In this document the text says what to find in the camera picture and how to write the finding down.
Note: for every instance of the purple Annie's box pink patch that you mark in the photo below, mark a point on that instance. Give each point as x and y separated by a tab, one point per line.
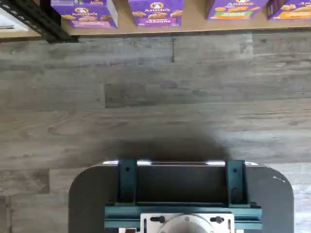
85	14

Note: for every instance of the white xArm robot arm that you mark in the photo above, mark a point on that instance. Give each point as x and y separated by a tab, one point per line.
187	225

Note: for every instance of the particle board shelf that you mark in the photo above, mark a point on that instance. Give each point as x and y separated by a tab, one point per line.
19	34
170	29

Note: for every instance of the purple Annie's box violet patch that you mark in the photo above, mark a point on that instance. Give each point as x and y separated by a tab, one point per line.
155	12

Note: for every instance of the purple Annie's box green patch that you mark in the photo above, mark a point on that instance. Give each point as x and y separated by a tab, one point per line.
233	9

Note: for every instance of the purple Annie's box orange patch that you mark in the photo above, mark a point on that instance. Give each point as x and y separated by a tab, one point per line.
291	11

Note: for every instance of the white product box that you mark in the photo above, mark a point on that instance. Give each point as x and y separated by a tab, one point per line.
12	19

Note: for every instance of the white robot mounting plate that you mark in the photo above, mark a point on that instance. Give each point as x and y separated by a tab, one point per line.
145	228

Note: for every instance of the teal metal mounting frame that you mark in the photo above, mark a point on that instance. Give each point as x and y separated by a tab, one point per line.
126	182

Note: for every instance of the grey rounded robot base plate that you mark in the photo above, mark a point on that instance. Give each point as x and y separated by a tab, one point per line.
92	194

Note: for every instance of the black metal shelf frame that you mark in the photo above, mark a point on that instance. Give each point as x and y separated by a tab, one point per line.
36	19

